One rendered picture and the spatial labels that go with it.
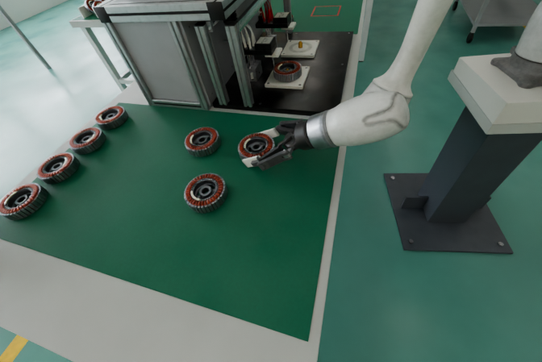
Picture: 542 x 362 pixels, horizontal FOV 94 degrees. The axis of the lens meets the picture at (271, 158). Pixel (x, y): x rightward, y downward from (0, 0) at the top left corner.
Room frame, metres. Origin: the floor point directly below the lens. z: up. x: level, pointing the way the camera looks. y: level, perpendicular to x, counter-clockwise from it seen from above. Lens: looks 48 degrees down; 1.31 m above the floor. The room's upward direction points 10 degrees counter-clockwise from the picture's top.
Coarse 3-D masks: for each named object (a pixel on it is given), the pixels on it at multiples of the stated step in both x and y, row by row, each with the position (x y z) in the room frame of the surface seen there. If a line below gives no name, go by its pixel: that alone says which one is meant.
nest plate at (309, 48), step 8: (296, 40) 1.21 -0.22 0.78; (304, 40) 1.19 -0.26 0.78; (312, 40) 1.18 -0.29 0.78; (288, 48) 1.14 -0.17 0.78; (296, 48) 1.13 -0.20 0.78; (304, 48) 1.11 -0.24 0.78; (312, 48) 1.10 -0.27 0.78; (288, 56) 1.08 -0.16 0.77; (296, 56) 1.07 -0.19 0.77; (304, 56) 1.05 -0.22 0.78; (312, 56) 1.04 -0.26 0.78
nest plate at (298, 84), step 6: (306, 66) 0.95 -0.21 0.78; (306, 72) 0.91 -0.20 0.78; (270, 78) 0.91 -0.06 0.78; (300, 78) 0.87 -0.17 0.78; (270, 84) 0.87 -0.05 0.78; (276, 84) 0.86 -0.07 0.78; (282, 84) 0.86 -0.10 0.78; (288, 84) 0.85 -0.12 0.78; (294, 84) 0.84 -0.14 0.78; (300, 84) 0.83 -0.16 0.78
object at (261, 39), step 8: (256, 40) 0.95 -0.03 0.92; (264, 40) 0.94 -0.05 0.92; (272, 40) 0.93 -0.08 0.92; (256, 48) 0.92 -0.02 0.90; (264, 48) 0.91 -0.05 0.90; (272, 48) 0.91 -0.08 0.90; (280, 48) 0.94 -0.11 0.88; (248, 56) 0.95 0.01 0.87; (272, 56) 0.90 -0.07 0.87; (248, 64) 0.95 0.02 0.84
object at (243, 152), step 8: (248, 136) 0.59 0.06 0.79; (256, 136) 0.59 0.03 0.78; (264, 136) 0.58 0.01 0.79; (240, 144) 0.56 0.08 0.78; (248, 144) 0.57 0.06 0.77; (256, 144) 0.56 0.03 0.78; (264, 144) 0.56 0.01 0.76; (272, 144) 0.54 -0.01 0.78; (240, 152) 0.53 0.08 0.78; (248, 152) 0.52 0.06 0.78; (256, 152) 0.52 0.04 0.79; (264, 152) 0.51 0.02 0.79
